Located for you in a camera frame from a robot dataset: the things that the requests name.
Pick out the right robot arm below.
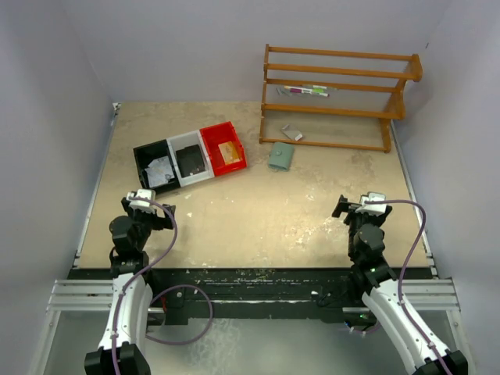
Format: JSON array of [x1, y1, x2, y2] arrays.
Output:
[[332, 192, 469, 374]]

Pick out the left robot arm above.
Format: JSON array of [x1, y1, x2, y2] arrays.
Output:
[[84, 189, 176, 374]]

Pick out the silver cards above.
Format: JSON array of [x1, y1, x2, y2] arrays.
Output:
[[145, 156, 175, 188]]

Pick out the black cards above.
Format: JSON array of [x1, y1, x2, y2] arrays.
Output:
[[176, 145, 205, 178]]

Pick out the gold card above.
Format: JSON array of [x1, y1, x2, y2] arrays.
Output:
[[218, 141, 241, 165]]

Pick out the white bin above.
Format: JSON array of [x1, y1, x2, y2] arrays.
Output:
[[166, 130, 214, 188]]

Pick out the black bin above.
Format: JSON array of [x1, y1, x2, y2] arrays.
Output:
[[133, 140, 180, 194]]

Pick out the red bin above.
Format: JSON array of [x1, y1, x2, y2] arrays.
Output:
[[200, 122, 247, 177]]

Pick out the wooden shelf rack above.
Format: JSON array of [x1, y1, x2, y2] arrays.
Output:
[[259, 44, 423, 153]]

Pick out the purple marker pen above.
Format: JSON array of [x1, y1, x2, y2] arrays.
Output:
[[284, 86, 330, 98]]

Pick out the grey clip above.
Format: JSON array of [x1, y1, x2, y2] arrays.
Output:
[[277, 87, 291, 97]]

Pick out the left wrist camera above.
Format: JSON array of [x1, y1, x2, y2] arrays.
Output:
[[126, 189, 156, 213]]

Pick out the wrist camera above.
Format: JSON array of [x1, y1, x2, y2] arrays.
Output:
[[126, 189, 156, 213], [355, 191, 387, 216]]

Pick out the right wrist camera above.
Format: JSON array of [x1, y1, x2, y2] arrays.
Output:
[[355, 191, 387, 216]]

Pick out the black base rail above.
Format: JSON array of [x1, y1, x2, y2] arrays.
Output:
[[68, 267, 434, 325]]

